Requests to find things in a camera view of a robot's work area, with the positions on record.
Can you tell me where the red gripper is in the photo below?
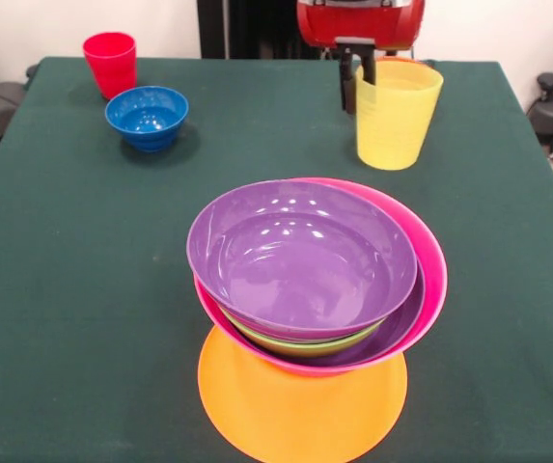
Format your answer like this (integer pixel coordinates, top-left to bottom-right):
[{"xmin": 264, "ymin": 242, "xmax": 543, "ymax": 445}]
[{"xmin": 296, "ymin": 0, "xmax": 426, "ymax": 116}]

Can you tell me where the yellow plastic cup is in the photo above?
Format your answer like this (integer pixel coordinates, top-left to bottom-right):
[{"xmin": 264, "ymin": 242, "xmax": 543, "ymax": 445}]
[{"xmin": 355, "ymin": 60, "xmax": 445, "ymax": 172}]

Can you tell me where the purple plastic bowl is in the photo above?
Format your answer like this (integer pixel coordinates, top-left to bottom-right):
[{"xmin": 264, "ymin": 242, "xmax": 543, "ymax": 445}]
[
  {"xmin": 186, "ymin": 179, "xmax": 419, "ymax": 341},
  {"xmin": 299, "ymin": 269, "xmax": 427, "ymax": 367}
]

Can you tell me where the large pink plastic bowl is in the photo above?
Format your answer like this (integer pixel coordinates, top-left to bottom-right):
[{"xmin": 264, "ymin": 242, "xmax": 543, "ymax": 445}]
[{"xmin": 193, "ymin": 177, "xmax": 449, "ymax": 379}]

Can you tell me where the blue plastic bowl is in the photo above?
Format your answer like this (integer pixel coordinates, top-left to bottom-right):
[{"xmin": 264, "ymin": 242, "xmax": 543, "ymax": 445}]
[{"xmin": 104, "ymin": 85, "xmax": 190, "ymax": 153}]

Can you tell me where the light green plastic bowl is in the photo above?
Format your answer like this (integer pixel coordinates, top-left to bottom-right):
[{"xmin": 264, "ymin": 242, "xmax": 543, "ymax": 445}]
[{"xmin": 217, "ymin": 308, "xmax": 386, "ymax": 359}]

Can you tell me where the large orange plastic bowl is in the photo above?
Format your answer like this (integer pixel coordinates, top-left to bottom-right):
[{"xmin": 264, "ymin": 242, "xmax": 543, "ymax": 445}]
[{"xmin": 197, "ymin": 325, "xmax": 408, "ymax": 463}]

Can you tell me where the red plastic cup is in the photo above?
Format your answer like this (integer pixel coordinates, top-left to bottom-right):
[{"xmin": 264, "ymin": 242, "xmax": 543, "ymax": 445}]
[{"xmin": 82, "ymin": 31, "xmax": 138, "ymax": 100}]

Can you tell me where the dark green tablecloth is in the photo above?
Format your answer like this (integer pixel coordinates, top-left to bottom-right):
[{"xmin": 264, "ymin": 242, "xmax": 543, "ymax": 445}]
[{"xmin": 0, "ymin": 56, "xmax": 553, "ymax": 463}]

